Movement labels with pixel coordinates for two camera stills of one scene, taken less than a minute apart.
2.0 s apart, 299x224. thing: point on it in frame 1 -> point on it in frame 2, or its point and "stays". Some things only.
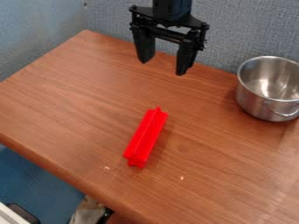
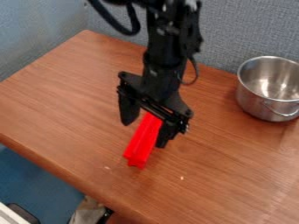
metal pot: x=267 y=87 stays
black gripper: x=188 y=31 -> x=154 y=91
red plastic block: x=144 y=139 stays
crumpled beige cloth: x=88 y=212 stays
